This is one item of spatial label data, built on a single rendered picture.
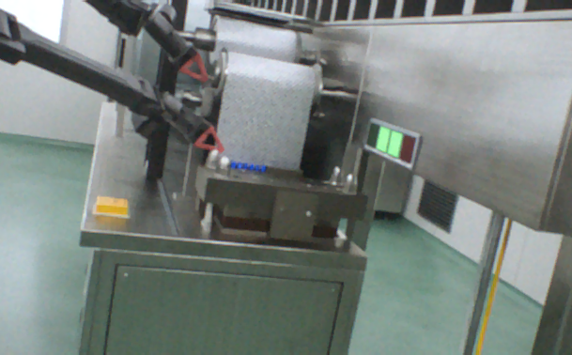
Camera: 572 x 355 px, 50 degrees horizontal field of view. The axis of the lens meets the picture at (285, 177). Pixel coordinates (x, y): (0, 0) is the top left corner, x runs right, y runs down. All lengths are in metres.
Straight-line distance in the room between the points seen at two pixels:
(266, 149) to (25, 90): 5.73
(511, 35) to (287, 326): 0.83
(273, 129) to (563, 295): 0.83
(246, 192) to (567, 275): 0.70
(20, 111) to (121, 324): 5.91
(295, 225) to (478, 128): 0.55
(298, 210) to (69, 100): 5.86
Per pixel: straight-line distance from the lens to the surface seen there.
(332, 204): 1.50
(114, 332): 1.45
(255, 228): 1.47
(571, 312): 1.15
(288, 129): 1.63
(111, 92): 1.46
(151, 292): 1.42
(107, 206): 1.48
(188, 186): 1.69
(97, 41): 7.12
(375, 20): 1.60
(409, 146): 1.28
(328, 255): 1.47
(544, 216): 0.95
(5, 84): 7.23
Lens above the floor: 1.31
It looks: 10 degrees down
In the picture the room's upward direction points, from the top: 10 degrees clockwise
